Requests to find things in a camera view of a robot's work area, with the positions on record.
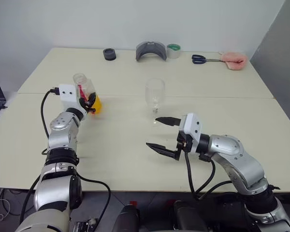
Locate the grey curved head strap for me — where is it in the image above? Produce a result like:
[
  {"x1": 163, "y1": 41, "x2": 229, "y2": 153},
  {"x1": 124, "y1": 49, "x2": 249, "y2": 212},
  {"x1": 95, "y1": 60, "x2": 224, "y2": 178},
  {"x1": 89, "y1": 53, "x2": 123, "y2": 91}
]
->
[{"x1": 135, "y1": 41, "x2": 167, "y2": 61}]

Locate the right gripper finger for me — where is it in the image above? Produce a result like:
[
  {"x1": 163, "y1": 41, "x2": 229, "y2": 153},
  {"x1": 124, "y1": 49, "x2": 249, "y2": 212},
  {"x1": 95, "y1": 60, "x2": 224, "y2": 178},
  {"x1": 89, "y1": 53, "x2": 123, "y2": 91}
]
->
[
  {"x1": 145, "y1": 142, "x2": 181, "y2": 161},
  {"x1": 155, "y1": 116, "x2": 183, "y2": 127}
]

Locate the clear bottle with orange drink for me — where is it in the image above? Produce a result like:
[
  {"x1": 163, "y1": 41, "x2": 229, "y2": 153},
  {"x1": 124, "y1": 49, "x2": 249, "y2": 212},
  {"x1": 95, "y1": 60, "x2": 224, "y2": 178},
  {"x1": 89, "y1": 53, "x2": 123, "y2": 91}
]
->
[{"x1": 72, "y1": 72, "x2": 103, "y2": 117}]

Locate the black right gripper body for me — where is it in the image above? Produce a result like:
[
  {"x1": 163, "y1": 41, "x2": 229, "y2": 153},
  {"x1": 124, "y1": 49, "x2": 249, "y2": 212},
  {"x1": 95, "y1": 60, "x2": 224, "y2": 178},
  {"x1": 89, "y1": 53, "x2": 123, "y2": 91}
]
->
[{"x1": 175, "y1": 131, "x2": 193, "y2": 153}]

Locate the dark rounded shape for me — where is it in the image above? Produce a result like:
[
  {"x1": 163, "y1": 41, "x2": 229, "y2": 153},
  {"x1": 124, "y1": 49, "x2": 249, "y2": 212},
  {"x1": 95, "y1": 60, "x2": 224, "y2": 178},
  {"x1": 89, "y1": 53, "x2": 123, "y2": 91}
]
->
[{"x1": 116, "y1": 203, "x2": 141, "y2": 232}]

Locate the black floor cable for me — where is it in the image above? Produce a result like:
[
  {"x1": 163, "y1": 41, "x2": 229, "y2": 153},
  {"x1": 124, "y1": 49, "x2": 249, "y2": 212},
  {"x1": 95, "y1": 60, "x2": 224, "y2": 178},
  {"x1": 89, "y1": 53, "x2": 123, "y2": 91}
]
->
[{"x1": 4, "y1": 188, "x2": 39, "y2": 216}]

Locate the tape roll with green core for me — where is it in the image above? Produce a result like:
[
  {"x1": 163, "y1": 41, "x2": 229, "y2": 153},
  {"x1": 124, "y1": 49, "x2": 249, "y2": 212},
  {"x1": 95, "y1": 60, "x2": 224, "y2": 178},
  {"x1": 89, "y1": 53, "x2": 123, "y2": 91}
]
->
[{"x1": 166, "y1": 43, "x2": 182, "y2": 59}]

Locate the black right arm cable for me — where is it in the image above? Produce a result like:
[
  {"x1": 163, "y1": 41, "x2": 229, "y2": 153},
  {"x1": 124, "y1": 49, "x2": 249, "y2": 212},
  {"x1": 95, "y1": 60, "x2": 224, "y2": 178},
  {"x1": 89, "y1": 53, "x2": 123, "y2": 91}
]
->
[{"x1": 184, "y1": 154, "x2": 233, "y2": 201}]

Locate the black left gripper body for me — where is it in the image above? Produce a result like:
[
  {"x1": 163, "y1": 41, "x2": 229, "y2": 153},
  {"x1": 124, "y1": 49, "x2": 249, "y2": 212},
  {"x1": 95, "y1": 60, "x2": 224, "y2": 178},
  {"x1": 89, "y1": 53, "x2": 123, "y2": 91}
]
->
[{"x1": 78, "y1": 96, "x2": 97, "y2": 115}]

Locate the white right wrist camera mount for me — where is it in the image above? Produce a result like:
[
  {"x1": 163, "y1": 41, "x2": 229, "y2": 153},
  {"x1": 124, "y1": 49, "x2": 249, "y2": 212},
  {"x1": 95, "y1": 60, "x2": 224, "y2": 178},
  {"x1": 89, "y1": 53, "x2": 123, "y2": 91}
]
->
[{"x1": 179, "y1": 113, "x2": 204, "y2": 153}]

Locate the clear wine glass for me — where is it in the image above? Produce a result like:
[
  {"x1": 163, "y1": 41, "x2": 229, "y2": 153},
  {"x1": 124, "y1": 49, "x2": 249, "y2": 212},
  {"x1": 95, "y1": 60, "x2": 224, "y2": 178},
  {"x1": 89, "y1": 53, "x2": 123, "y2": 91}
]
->
[{"x1": 145, "y1": 77, "x2": 166, "y2": 127}]

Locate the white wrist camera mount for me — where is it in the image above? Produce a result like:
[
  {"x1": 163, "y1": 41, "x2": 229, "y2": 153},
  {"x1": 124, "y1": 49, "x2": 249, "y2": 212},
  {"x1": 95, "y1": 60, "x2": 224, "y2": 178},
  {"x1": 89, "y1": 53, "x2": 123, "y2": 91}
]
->
[
  {"x1": 58, "y1": 83, "x2": 88, "y2": 117},
  {"x1": 179, "y1": 113, "x2": 204, "y2": 153}
]

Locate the pink cloth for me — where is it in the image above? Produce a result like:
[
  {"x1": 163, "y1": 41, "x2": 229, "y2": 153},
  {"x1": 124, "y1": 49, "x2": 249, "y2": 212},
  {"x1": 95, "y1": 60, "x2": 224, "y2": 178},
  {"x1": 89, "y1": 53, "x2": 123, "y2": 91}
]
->
[{"x1": 218, "y1": 51, "x2": 247, "y2": 71}]

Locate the black round container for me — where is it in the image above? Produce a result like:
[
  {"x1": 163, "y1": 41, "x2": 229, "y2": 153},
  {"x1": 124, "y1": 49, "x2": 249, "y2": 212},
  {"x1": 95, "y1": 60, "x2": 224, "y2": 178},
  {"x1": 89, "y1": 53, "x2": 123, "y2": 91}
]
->
[{"x1": 103, "y1": 48, "x2": 117, "y2": 61}]

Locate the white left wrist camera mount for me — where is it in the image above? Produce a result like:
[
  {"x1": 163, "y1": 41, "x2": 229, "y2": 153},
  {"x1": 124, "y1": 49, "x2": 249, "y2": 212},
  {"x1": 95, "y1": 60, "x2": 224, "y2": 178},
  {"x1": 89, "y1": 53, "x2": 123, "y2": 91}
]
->
[{"x1": 58, "y1": 83, "x2": 88, "y2": 117}]

